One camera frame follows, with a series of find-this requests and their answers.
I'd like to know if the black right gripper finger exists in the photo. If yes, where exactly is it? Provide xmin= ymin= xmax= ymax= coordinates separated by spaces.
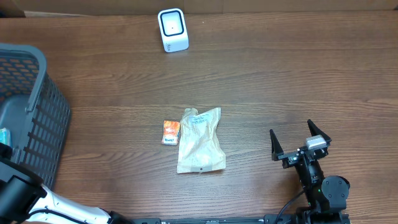
xmin=307 ymin=119 xmax=331 ymax=144
xmin=269 ymin=129 xmax=284 ymax=161

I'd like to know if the grey plastic mesh basket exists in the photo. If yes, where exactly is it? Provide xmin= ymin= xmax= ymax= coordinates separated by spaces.
xmin=1 ymin=44 xmax=72 ymax=189

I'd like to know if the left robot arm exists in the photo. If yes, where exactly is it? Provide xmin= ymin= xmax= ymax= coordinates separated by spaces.
xmin=1 ymin=144 xmax=132 ymax=223

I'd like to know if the beige plastic pouch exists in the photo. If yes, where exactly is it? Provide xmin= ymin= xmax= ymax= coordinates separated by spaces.
xmin=177 ymin=107 xmax=226 ymax=174

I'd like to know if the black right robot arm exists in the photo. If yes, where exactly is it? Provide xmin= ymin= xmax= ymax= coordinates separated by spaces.
xmin=264 ymin=120 xmax=351 ymax=224

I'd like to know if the orange tissue pack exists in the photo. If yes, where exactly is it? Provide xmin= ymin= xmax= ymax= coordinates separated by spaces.
xmin=162 ymin=120 xmax=180 ymax=146

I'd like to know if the teal tissue pack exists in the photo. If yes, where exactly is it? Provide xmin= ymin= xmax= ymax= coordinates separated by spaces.
xmin=0 ymin=128 xmax=12 ymax=147

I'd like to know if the white barcode scanner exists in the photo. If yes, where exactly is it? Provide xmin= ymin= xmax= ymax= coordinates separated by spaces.
xmin=157 ymin=8 xmax=189 ymax=53

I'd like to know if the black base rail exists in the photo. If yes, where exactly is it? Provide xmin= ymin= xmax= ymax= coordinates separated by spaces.
xmin=131 ymin=214 xmax=306 ymax=224

